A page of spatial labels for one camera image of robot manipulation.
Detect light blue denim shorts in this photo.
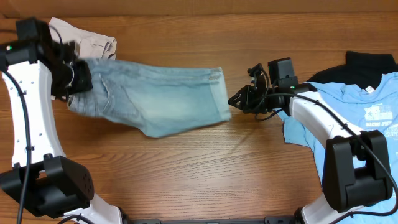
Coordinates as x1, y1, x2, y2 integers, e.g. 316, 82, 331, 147
68, 58, 231, 138

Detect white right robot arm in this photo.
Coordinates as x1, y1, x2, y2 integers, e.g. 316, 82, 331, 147
228, 58, 397, 224

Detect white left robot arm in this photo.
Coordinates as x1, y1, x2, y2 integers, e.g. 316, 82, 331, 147
1, 18, 128, 224

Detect folded beige trousers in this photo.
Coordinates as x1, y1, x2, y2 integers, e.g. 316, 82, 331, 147
49, 17, 117, 60

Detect black garment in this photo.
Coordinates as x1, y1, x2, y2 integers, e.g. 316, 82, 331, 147
308, 51, 397, 89

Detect light blue printed t-shirt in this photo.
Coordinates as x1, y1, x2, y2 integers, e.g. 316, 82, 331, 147
276, 72, 398, 224

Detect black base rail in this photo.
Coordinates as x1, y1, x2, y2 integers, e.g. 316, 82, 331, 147
121, 210, 305, 224

